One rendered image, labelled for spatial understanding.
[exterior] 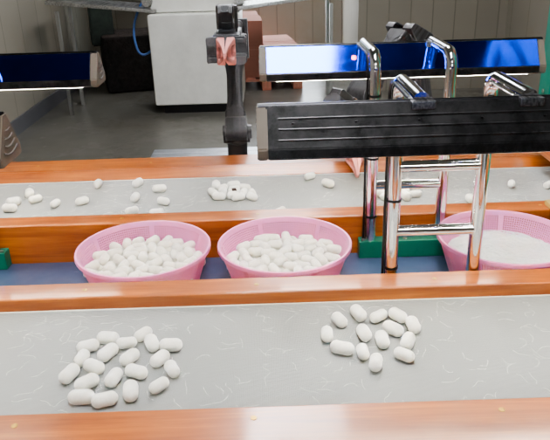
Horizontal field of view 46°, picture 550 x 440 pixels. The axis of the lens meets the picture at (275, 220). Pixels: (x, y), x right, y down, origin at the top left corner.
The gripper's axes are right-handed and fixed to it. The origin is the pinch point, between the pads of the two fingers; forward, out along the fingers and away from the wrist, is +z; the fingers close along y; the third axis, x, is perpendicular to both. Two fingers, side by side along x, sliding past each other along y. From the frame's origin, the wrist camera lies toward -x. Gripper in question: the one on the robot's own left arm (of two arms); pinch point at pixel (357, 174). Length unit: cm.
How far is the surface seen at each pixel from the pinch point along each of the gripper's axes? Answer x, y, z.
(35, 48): 281, -218, -299
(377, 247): -17.0, 0.1, 28.7
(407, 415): -63, -7, 72
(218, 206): -8.9, -35.3, 12.8
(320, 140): -72, -16, 37
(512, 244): -24.1, 26.7, 32.3
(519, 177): 0.1, 41.7, 2.9
